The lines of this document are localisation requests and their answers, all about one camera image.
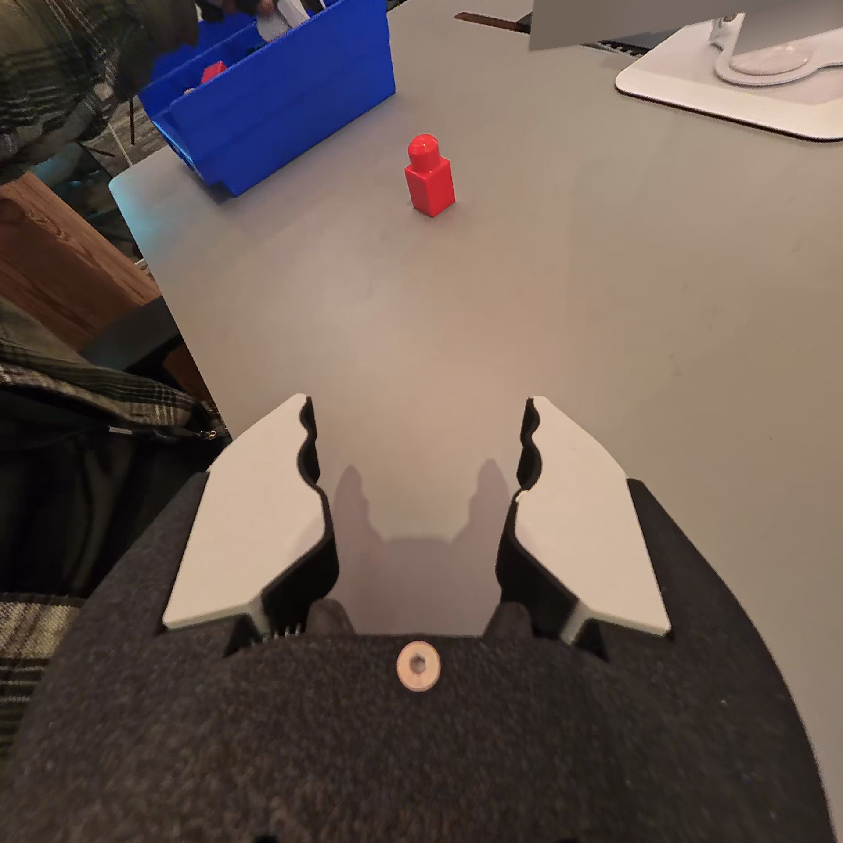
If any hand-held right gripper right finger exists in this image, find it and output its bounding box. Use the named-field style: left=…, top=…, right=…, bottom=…
left=495, top=395, right=673, bottom=646

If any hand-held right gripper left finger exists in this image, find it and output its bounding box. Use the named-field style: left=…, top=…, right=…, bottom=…
left=160, top=394, right=340, bottom=638

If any pile of colourful mega blocks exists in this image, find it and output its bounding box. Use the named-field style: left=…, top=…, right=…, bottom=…
left=183, top=61, right=229, bottom=95

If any blue plastic bin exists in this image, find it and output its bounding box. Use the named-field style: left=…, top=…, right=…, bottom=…
left=138, top=0, right=396, bottom=198

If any red mega block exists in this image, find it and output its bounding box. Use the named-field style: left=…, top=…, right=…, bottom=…
left=403, top=133, right=457, bottom=218

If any person's left forearm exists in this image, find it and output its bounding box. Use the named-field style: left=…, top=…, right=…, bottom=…
left=0, top=0, right=200, bottom=185

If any white display stand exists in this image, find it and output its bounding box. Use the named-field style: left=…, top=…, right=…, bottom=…
left=616, top=13, right=843, bottom=141

